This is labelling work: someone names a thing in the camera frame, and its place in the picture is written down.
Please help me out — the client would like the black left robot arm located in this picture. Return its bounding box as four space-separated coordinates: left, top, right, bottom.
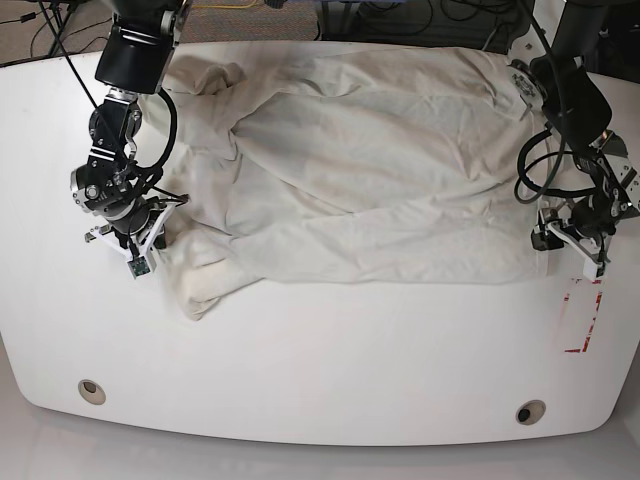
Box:
508 1 639 278

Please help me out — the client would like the left table grommet hole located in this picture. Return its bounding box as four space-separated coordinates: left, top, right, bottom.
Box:
78 379 106 406

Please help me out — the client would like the table grommet hole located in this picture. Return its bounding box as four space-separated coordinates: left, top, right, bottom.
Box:
78 379 106 406
515 399 546 426

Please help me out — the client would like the right table grommet hole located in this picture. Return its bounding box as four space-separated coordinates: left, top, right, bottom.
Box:
515 399 546 426

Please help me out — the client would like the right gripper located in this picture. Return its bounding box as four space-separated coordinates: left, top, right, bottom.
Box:
84 194 190 265

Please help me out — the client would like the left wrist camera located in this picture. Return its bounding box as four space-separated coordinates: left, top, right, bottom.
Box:
583 259 608 282

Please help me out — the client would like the yellow cable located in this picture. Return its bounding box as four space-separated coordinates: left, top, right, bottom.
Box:
192 0 259 11

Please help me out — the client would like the red tape marking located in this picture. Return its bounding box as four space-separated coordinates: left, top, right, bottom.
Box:
557 278 604 354

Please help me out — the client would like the black tripod stand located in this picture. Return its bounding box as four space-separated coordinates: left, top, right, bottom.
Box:
46 0 81 58

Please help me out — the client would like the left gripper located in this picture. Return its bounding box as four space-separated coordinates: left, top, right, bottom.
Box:
530 197 620 263

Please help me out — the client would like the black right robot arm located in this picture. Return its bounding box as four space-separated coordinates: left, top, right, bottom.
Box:
70 1 192 278

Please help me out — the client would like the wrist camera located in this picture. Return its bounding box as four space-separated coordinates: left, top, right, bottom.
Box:
583 259 608 282
127 256 153 279

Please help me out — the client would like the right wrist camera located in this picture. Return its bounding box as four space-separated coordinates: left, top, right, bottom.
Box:
127 256 153 279

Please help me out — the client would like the white t-shirt with print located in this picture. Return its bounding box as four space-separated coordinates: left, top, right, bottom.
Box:
161 48 548 320

